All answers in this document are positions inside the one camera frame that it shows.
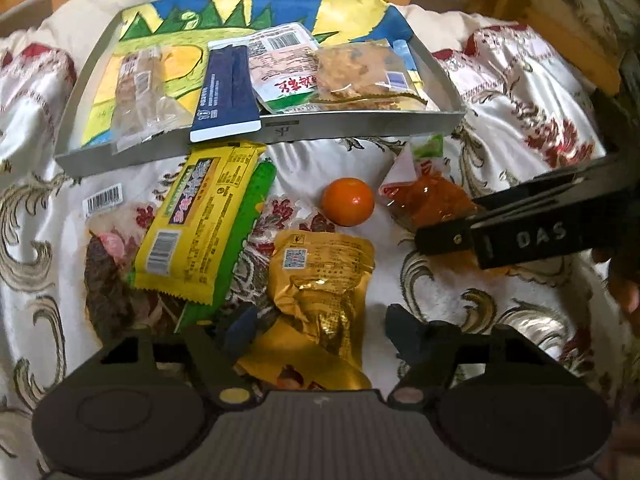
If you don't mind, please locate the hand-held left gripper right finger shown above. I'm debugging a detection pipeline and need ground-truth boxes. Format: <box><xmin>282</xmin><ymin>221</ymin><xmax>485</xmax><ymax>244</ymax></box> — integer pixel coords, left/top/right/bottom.
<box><xmin>385</xmin><ymin>304</ymin><xmax>556</xmax><ymax>406</ymax></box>

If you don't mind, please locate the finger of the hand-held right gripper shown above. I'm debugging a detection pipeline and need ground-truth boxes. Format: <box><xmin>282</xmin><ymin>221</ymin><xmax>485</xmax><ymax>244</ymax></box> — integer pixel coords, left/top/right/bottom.
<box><xmin>415</xmin><ymin>216</ymin><xmax>480</xmax><ymax>257</ymax></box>
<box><xmin>471</xmin><ymin>154</ymin><xmax>624</xmax><ymax>217</ymax></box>

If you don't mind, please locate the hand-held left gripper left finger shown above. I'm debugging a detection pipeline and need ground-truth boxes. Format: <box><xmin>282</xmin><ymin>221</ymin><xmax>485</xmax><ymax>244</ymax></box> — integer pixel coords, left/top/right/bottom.
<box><xmin>95</xmin><ymin>305</ymin><xmax>261</xmax><ymax>406</ymax></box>

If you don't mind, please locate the red spicy snack packet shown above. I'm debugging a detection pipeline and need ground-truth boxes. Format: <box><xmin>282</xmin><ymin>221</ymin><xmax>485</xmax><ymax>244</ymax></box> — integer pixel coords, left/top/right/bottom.
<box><xmin>378</xmin><ymin>134</ymin><xmax>483</xmax><ymax>273</ymax></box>

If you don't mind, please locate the green sausage stick packet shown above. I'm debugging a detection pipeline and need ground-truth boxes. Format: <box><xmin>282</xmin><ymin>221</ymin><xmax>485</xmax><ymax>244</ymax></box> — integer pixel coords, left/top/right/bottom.
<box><xmin>175</xmin><ymin>157</ymin><xmax>277</xmax><ymax>335</ymax></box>

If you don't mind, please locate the gold foil snack packet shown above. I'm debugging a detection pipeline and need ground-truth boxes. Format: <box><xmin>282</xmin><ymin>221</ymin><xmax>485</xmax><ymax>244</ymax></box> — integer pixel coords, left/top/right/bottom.
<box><xmin>265</xmin><ymin>230</ymin><xmax>376</xmax><ymax>358</ymax></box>

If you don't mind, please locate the yellow snack bar packet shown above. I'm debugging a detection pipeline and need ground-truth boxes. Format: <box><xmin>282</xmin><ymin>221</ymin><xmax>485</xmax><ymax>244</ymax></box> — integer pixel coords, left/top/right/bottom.
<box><xmin>134</xmin><ymin>142</ymin><xmax>269</xmax><ymax>306</ymax></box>

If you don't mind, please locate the grey metal tray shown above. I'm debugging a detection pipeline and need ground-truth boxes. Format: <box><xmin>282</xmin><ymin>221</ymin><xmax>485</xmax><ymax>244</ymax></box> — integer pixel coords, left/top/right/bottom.
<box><xmin>55</xmin><ymin>0</ymin><xmax>466</xmax><ymax>179</ymax></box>

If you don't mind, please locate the clear dried dates packet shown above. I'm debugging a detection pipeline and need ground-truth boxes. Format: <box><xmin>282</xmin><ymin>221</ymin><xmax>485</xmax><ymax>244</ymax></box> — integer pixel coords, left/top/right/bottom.
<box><xmin>81</xmin><ymin>184</ymin><xmax>191</xmax><ymax>341</ymax></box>

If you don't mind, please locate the clear crispy cracker packet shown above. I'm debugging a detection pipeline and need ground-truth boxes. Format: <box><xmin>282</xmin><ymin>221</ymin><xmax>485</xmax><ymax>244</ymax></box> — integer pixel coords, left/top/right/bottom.
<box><xmin>314</xmin><ymin>40</ymin><xmax>428</xmax><ymax>111</ymax></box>

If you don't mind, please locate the green white snack packet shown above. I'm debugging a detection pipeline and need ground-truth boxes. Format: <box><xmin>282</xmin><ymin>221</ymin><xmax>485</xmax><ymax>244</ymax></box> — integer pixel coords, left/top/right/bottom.
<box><xmin>248</xmin><ymin>22</ymin><xmax>323</xmax><ymax>113</ymax></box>

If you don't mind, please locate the dark blue snack packet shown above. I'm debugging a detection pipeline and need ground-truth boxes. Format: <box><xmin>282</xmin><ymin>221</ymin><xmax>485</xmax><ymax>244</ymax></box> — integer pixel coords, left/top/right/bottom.
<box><xmin>190</xmin><ymin>42</ymin><xmax>262</xmax><ymax>143</ymax></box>

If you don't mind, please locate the clear bread packet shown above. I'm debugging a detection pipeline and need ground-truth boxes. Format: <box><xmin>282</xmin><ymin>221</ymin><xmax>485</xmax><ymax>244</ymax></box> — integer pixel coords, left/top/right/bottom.
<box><xmin>110</xmin><ymin>45</ymin><xmax>198</xmax><ymax>155</ymax></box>

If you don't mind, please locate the person's right hand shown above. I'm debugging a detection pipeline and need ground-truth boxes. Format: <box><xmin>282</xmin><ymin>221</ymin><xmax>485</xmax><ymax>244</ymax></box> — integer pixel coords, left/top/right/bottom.
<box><xmin>590</xmin><ymin>250</ymin><xmax>640</xmax><ymax>313</ymax></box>

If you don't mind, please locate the orange yellow snack packet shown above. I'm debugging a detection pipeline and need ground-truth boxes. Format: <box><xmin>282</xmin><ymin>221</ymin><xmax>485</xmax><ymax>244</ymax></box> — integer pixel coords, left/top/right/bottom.
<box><xmin>234</xmin><ymin>327</ymin><xmax>373</xmax><ymax>392</ymax></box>

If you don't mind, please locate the orange tangerine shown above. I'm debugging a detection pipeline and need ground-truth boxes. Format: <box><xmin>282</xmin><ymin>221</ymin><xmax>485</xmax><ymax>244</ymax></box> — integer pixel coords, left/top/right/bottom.
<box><xmin>321</xmin><ymin>177</ymin><xmax>376</xmax><ymax>227</ymax></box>

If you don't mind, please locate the floral satin quilt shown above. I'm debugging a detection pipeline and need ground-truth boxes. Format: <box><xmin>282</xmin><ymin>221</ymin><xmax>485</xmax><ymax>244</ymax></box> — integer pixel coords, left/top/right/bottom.
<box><xmin>0</xmin><ymin>10</ymin><xmax>631</xmax><ymax>480</ymax></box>

